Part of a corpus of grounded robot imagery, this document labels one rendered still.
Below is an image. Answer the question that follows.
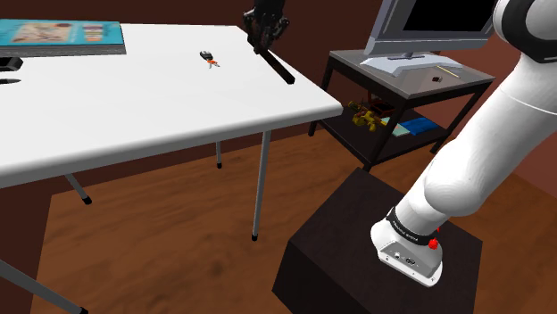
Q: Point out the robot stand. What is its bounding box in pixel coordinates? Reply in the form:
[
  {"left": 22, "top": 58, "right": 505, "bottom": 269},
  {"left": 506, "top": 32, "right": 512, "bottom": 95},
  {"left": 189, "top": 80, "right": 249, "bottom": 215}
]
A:
[{"left": 271, "top": 167, "right": 484, "bottom": 314}]

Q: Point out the black blocky object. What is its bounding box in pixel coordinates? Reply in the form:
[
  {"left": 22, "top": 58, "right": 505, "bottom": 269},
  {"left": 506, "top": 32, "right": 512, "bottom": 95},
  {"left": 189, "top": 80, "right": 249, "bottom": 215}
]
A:
[{"left": 0, "top": 56, "right": 25, "bottom": 73}]

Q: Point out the black and orange key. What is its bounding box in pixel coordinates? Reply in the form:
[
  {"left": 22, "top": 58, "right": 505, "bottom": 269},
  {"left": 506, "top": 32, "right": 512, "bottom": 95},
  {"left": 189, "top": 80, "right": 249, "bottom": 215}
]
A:
[{"left": 199, "top": 50, "right": 221, "bottom": 70}]

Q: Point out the dark side table with monitor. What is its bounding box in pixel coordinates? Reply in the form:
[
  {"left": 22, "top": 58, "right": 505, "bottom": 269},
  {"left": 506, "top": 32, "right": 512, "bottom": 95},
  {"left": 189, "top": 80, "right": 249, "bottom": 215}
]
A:
[{"left": 307, "top": 0, "right": 497, "bottom": 173}]

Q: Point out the black long bar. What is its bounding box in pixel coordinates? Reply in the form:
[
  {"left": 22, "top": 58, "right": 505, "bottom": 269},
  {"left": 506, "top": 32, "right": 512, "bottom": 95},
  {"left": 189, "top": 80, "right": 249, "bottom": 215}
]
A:
[{"left": 247, "top": 38, "right": 296, "bottom": 86}]

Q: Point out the white table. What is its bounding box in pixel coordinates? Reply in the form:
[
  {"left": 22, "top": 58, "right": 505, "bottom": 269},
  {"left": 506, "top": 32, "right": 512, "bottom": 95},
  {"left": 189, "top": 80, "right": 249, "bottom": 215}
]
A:
[{"left": 0, "top": 22, "right": 345, "bottom": 314}]

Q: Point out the teal book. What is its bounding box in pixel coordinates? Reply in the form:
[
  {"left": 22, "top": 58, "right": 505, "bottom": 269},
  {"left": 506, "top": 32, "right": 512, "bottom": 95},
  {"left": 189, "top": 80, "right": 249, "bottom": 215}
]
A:
[{"left": 0, "top": 18, "right": 128, "bottom": 59}]

